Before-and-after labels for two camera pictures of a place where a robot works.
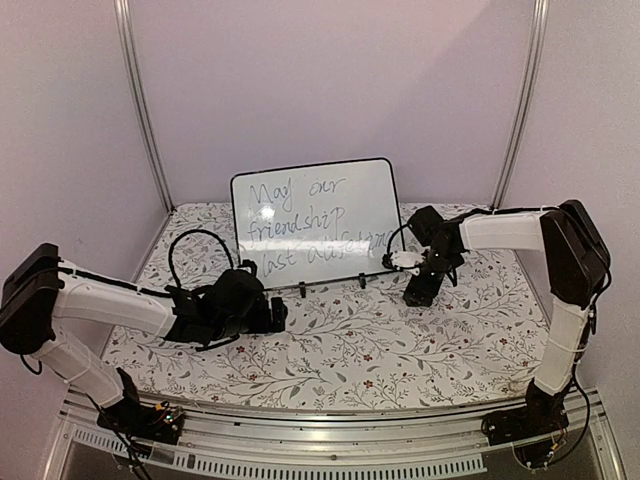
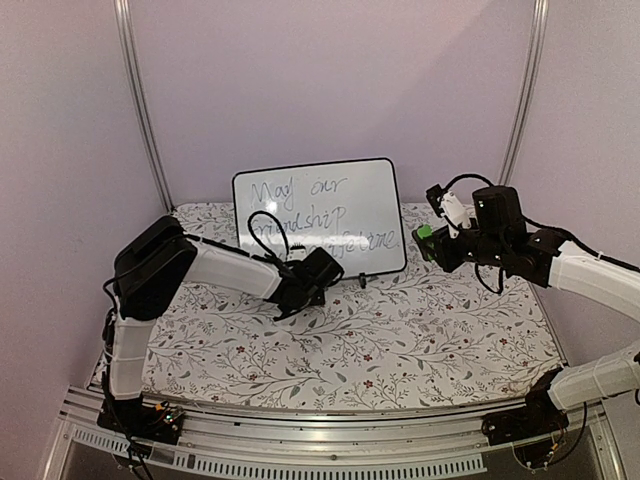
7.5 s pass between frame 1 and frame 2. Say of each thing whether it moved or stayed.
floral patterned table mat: stayed
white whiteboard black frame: stayed
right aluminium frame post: stayed
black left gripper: moved
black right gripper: moved
